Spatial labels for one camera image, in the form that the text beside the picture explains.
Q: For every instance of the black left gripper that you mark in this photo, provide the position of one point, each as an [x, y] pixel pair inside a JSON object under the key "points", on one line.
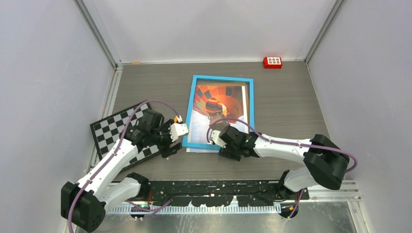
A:
{"points": [[173, 149]]}

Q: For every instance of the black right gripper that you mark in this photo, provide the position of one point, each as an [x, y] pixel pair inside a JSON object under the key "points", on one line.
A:
{"points": [[229, 154]]}

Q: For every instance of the blue picture frame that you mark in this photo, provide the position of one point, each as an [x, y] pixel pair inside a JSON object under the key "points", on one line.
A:
{"points": [[205, 78]]}

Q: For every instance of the hot air balloon photo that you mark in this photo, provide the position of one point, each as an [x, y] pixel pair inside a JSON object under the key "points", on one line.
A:
{"points": [[217, 108]]}

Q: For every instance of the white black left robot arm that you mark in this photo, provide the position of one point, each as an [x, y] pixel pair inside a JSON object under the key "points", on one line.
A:
{"points": [[86, 202]]}

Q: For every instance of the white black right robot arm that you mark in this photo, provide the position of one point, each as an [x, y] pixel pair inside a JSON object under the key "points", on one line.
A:
{"points": [[323, 162]]}

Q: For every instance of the black white chessboard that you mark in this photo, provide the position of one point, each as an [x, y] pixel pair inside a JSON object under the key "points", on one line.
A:
{"points": [[107, 131]]}

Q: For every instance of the red toy brick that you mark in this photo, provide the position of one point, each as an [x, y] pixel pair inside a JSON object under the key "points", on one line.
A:
{"points": [[272, 62]]}

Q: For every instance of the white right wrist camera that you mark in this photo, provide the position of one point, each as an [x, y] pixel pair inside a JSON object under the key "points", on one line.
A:
{"points": [[216, 140]]}

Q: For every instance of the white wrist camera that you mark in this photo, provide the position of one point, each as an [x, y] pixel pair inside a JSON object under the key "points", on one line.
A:
{"points": [[178, 129], [216, 140]]}

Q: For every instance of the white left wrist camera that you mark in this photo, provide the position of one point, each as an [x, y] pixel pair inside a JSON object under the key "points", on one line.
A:
{"points": [[178, 129]]}

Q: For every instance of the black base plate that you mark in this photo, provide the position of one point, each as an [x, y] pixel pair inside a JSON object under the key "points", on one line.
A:
{"points": [[214, 193]]}

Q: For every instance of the aluminium front rail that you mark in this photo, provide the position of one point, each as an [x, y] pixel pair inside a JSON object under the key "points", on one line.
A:
{"points": [[347, 193]]}

